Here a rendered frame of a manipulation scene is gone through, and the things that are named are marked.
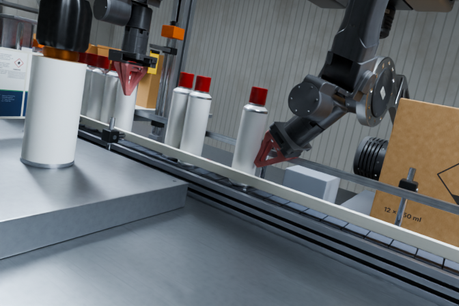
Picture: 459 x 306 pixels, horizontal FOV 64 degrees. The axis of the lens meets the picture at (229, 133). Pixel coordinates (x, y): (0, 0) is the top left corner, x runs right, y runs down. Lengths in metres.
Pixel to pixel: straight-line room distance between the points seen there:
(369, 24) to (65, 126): 0.53
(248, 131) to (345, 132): 2.78
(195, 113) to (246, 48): 3.37
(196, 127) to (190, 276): 0.39
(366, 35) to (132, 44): 0.50
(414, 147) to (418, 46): 2.57
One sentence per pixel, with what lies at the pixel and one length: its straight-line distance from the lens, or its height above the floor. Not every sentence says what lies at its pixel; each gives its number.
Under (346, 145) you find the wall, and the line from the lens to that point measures 3.48.
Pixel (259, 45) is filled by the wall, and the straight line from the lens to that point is 4.07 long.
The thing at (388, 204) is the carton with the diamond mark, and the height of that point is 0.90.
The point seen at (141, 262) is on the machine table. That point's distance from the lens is 0.54.
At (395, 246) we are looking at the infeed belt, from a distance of 0.68.
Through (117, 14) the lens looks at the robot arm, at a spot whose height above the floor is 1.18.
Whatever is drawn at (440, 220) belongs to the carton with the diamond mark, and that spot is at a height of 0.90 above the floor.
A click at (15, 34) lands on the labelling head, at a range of 1.23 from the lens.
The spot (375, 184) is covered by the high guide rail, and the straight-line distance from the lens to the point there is 0.72.
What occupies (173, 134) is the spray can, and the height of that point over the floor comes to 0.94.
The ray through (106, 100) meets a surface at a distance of 1.04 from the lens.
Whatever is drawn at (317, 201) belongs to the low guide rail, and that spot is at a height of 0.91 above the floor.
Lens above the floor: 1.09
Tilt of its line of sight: 8 degrees down
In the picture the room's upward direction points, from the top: 11 degrees clockwise
